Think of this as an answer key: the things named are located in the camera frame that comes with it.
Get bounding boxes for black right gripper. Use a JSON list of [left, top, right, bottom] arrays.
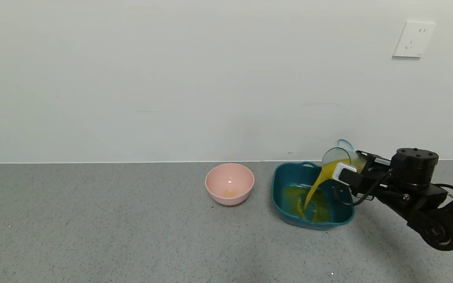
[[350, 150, 393, 201]]

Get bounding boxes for clear ribbed plastic cup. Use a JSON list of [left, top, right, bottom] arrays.
[[321, 139, 367, 181]]

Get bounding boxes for orange juice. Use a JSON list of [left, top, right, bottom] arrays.
[[283, 159, 354, 223]]

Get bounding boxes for pink plastic bowl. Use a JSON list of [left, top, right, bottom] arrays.
[[205, 163, 255, 206]]

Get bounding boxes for teal square plastic basin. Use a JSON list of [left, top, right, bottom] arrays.
[[271, 162, 355, 230]]

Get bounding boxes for black camera cable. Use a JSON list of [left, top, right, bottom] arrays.
[[333, 170, 393, 207]]

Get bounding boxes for white wall socket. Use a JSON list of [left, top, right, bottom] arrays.
[[392, 21, 436, 58]]

